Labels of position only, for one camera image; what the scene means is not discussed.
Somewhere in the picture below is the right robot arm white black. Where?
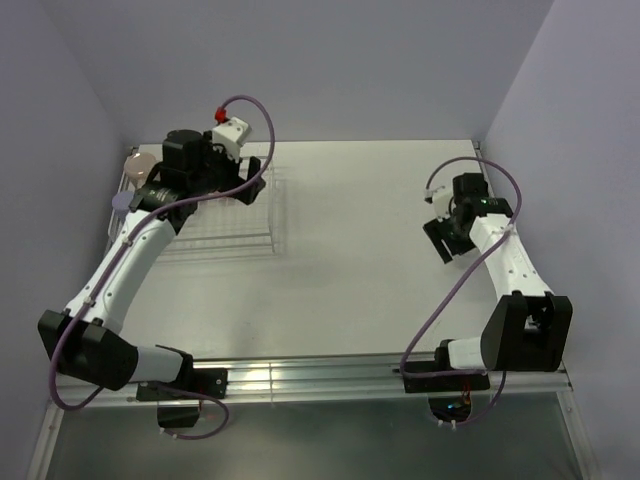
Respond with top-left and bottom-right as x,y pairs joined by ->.
423,173 -> 573,390

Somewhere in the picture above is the pink ceramic mug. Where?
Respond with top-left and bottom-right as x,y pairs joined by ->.
123,152 -> 158,184

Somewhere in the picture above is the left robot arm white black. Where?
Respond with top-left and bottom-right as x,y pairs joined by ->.
38,118 -> 265,399

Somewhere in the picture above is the purple cable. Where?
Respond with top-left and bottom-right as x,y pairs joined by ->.
399,156 -> 525,427
49,94 -> 276,441

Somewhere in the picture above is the purple plastic cup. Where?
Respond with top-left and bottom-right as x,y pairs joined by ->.
111,191 -> 134,212

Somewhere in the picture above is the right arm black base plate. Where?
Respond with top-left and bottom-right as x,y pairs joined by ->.
402,361 -> 490,394

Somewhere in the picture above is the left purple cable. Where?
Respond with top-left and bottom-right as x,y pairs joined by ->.
49,94 -> 276,441

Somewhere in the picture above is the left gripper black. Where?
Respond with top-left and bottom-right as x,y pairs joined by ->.
187,131 -> 264,205

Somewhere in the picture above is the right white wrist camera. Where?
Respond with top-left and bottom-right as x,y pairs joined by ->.
424,186 -> 455,220

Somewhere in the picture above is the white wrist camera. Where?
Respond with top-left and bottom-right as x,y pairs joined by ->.
424,186 -> 455,220
212,117 -> 252,164

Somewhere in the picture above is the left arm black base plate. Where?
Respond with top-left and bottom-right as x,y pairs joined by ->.
136,368 -> 228,402

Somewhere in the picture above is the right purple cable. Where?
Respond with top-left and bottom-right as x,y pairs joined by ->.
399,156 -> 525,427

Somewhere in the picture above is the aluminium mounting rail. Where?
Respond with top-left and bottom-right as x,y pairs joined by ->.
57,354 -> 572,407

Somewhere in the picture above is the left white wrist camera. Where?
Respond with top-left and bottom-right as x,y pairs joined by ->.
212,117 -> 252,164

